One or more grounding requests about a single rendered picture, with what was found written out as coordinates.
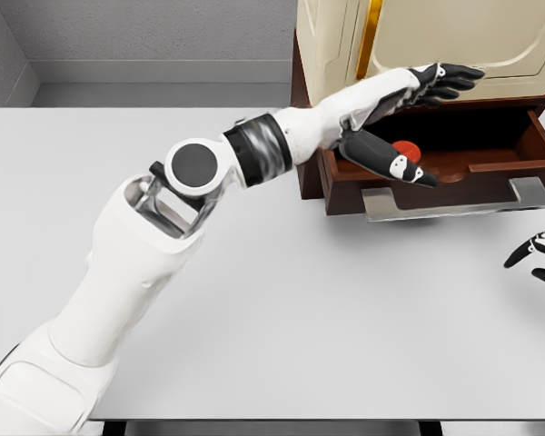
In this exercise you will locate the brown wooden drawer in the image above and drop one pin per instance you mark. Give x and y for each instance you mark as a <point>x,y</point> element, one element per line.
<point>477,150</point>

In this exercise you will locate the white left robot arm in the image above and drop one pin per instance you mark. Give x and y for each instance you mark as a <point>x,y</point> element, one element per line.
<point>118,254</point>

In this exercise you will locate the cream and brown cabinet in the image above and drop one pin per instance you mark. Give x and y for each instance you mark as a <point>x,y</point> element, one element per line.
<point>418,54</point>

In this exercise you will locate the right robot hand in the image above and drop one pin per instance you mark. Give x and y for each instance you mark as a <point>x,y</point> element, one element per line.
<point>541,254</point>

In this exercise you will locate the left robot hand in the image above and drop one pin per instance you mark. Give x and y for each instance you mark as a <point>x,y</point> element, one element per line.
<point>372,97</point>

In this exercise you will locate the red round switch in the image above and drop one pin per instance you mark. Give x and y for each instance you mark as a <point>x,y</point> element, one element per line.
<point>409,151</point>

